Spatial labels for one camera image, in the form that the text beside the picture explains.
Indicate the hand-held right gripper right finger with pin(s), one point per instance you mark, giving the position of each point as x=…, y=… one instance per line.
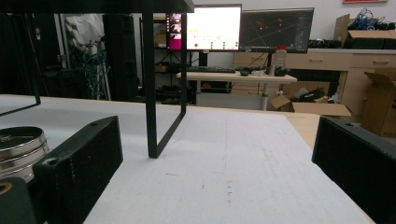
x=358, y=161

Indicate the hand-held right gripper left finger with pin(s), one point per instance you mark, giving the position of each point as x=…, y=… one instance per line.
x=81, y=168

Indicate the round silver tin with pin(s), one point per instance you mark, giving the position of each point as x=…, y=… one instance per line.
x=18, y=149

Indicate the tall cardboard box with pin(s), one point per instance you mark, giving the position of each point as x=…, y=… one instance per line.
x=381, y=99

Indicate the black box with gold mark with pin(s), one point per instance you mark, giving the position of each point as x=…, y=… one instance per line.
x=14, y=202

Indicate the open cardboard box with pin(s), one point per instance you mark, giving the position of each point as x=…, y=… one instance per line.
x=311, y=102

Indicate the beige drawer cabinet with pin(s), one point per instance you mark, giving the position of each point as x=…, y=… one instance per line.
x=330, y=62

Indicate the black metal shelf rack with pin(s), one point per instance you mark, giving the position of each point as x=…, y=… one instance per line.
x=149, y=77

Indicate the white foam mat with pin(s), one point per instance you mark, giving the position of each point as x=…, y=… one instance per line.
x=199, y=161

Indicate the clear jar with red lid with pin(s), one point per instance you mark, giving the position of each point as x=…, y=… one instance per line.
x=280, y=57

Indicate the black storage shelf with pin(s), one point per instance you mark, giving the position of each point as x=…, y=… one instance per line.
x=162, y=62

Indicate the light wooden office desk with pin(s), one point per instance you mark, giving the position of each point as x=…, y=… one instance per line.
x=236, y=77

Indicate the dark computer monitor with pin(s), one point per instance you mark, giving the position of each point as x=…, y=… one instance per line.
x=275, y=29

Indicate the black keyboard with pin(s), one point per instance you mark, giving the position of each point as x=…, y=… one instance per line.
x=210, y=70

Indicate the bright white computer monitor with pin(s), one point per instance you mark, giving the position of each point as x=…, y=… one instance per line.
x=213, y=28

